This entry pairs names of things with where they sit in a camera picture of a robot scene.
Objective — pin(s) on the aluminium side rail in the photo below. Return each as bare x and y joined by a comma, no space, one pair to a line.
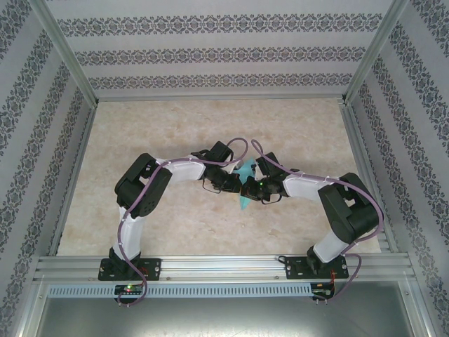
73,179
365,168

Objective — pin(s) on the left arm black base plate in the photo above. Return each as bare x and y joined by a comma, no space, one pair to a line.
154,268

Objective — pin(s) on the aluminium corner strut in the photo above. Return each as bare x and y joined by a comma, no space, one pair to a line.
419,309
29,312

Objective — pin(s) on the aluminium mounting rail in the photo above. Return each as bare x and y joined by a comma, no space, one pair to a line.
221,268

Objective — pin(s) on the aluminium back rail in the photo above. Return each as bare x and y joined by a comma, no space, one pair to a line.
221,99

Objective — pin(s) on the light blue paper sheet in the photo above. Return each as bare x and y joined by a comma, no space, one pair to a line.
247,168

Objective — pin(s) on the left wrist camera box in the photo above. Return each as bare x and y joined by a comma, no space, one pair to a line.
235,168

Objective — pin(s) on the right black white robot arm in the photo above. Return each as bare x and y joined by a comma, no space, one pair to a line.
350,210

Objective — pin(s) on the aluminium frame post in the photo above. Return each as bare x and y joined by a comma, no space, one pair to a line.
373,49
68,49

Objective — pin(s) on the grey metal sheet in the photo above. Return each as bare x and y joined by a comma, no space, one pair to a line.
224,319

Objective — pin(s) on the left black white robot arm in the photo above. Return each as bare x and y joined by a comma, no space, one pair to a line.
144,189

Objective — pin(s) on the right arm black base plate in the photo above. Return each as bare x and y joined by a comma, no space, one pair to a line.
294,268

